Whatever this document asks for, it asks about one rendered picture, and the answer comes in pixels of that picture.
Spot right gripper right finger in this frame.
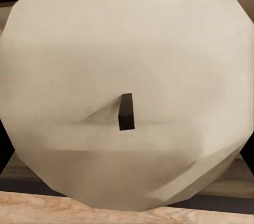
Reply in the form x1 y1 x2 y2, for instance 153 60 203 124
240 133 254 175

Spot pillar candle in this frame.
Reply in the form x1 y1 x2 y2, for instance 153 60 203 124
0 0 254 212

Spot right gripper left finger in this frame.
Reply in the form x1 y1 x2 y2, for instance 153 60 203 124
0 120 15 174

